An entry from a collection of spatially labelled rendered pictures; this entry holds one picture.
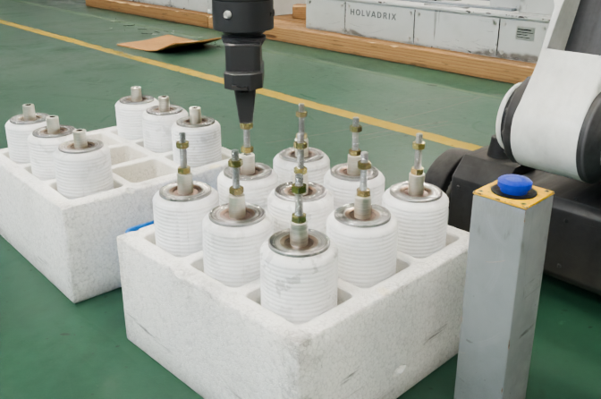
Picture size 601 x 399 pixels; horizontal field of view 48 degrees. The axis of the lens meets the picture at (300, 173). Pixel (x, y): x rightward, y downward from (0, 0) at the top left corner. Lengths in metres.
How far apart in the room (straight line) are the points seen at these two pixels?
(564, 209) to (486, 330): 0.35
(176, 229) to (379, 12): 2.58
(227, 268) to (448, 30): 2.42
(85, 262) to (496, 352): 0.69
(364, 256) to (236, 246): 0.16
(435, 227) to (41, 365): 0.61
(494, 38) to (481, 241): 2.25
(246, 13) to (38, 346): 0.60
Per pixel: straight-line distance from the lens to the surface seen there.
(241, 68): 0.97
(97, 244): 1.22
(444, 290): 0.98
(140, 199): 1.23
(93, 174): 1.21
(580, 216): 1.18
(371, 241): 0.87
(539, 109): 1.04
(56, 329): 1.19
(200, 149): 1.31
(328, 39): 3.58
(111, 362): 1.09
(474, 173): 1.28
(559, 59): 1.07
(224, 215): 0.91
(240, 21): 0.96
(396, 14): 3.36
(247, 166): 1.05
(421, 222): 0.96
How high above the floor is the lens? 0.61
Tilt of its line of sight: 20 degrees down
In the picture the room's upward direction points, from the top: straight up
